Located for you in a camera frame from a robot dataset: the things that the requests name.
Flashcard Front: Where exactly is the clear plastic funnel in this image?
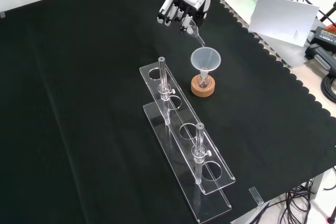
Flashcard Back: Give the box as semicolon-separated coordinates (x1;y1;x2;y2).
190;47;222;78

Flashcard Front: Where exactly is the small round-bottom glass flask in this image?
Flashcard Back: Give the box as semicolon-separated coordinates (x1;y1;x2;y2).
197;73;212;90

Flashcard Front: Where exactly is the clear acrylic funnel stand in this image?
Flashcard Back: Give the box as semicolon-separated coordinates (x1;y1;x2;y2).
139;56;236;223

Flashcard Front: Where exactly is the pale base board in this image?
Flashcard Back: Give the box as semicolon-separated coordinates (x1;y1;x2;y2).
219;0;313;69

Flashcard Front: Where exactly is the white card sheet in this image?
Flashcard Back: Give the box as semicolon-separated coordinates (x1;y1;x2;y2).
247;0;320;47

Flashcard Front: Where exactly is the black power adapter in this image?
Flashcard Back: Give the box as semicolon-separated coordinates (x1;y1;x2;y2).
313;26;336;53

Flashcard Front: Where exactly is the black bench cloth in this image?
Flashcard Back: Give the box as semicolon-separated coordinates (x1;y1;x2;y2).
0;0;336;224

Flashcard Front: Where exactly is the cork ring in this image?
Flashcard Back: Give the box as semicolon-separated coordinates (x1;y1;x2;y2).
191;74;216;98

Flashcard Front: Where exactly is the coiled black cable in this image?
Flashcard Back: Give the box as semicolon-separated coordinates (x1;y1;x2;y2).
320;73;336;103

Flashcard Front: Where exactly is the black floor cable bundle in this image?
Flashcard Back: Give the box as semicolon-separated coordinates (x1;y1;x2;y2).
251;176;317;224

